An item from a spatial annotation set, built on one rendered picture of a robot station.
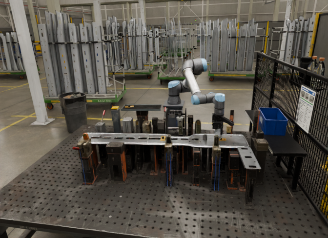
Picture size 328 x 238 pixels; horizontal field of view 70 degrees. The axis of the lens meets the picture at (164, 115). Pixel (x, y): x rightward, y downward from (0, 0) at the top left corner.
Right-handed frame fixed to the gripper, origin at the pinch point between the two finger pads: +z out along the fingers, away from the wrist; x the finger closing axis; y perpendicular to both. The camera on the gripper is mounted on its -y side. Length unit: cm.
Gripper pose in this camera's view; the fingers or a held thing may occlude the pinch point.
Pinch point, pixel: (220, 136)
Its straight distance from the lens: 194.7
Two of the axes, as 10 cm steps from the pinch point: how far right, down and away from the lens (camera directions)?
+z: 0.4, 9.4, 3.5
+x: -1.0, 3.5, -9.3
